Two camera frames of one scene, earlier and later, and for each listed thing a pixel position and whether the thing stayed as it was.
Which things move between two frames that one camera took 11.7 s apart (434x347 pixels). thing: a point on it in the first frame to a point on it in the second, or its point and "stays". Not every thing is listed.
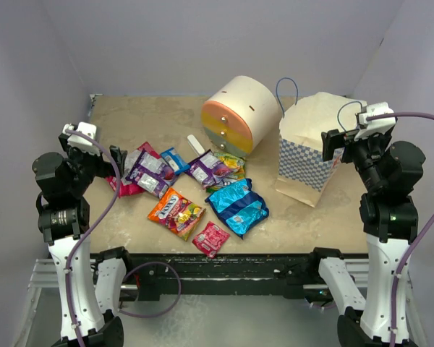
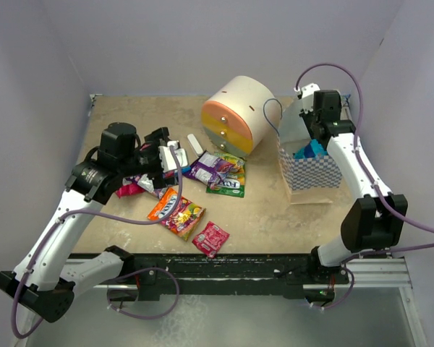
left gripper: [105, 168] to [157, 138]
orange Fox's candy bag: [177, 212] stays
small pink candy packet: [210, 239] stays
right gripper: [333, 139] to [306, 117]
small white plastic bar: [195, 145] stays
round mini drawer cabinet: [242, 116] stays
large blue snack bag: [242, 209] to [311, 150]
